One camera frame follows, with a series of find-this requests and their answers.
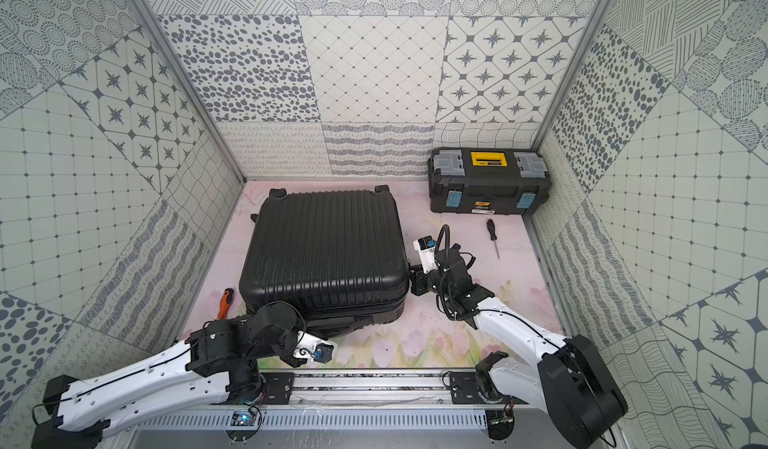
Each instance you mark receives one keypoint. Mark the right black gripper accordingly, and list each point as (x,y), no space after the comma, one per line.
(418,276)

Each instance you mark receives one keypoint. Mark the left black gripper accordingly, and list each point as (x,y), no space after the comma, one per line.
(291,356)

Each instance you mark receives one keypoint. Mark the black ribbed hard-shell suitcase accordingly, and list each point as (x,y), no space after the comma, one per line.
(338,257)

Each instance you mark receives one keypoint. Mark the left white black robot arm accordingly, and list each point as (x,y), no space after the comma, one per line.
(216,362)

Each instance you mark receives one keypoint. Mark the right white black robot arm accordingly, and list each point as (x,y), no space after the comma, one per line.
(527,343)

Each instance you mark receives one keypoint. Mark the black toolbox yellow label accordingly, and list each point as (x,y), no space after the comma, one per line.
(487,181)

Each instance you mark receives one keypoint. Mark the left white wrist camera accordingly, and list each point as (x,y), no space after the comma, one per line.
(314,349)

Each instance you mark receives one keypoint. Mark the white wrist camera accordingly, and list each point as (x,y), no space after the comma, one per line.
(314,349)
(425,247)

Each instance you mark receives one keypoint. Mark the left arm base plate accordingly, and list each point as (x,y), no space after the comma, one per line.
(275,389)

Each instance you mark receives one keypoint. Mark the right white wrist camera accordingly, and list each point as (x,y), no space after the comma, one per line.
(425,247)

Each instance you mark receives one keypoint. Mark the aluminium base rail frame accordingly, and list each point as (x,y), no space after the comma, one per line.
(372,383)

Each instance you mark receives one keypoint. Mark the black handle screwdriver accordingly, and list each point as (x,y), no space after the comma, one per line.
(491,228)

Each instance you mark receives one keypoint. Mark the orange handle screwdriver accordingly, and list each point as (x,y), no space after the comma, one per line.
(225,303)

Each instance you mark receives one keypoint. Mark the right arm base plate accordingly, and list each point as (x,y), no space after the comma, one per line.
(465,389)

